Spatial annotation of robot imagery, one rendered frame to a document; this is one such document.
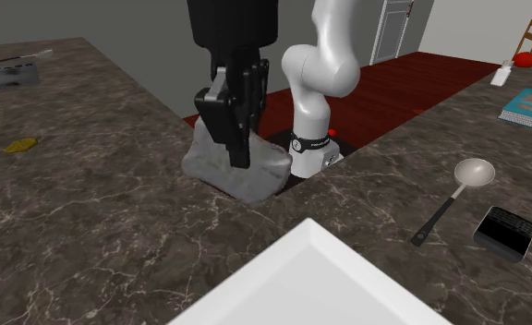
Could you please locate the grey flat keyboard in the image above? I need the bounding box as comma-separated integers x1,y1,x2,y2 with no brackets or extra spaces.
0,62,41,90

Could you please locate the teal book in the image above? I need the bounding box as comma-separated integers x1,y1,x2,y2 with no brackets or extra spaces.
498,87,532,135

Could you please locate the white door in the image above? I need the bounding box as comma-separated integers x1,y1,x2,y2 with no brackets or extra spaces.
369,0,415,66

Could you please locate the grey lumpy stone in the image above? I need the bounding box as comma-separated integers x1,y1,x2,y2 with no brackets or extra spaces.
181,114,294,205

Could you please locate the yellow leaf-shaped piece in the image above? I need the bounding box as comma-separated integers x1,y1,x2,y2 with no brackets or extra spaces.
3,137,40,154

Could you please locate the white square tray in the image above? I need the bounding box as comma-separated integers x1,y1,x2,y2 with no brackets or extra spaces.
165,217,454,325

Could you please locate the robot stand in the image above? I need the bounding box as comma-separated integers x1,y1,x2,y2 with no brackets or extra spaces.
263,128,360,198

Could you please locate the silver knife with black handle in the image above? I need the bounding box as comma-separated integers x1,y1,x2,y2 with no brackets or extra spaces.
0,48,54,66

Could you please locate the small white bottle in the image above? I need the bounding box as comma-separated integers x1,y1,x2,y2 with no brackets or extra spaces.
490,59,515,88

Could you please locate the silver ladle with black handle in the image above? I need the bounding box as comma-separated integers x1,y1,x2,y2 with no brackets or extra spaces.
410,157,497,248

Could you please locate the red apple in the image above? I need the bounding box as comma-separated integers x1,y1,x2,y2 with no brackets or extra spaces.
512,51,532,69

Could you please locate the black phone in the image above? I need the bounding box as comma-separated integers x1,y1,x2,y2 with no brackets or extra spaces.
472,205,532,264

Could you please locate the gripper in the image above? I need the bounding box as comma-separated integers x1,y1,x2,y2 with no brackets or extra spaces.
186,0,280,170

